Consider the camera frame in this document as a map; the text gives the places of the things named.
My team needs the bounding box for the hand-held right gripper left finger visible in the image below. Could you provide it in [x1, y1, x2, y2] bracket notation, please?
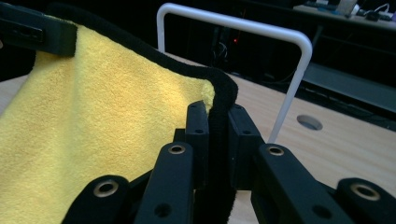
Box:
[134, 101, 210, 224]

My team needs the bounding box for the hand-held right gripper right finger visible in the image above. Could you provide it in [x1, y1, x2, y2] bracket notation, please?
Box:
[228, 104, 355, 224]

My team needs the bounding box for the yellow towel with black trim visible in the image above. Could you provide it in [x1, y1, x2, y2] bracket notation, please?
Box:
[0, 2, 239, 224]

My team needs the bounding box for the white metal towel rack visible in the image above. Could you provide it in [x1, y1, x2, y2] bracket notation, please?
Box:
[156, 2, 314, 145]

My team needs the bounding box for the grey metal shelf bar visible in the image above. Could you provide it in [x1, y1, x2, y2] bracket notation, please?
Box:
[302, 62, 396, 114]

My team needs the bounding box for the grey background desk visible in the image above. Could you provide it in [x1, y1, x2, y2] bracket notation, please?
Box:
[292, 0, 396, 33]

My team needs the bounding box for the white cable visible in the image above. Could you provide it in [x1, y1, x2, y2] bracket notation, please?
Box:
[373, 3, 392, 15]

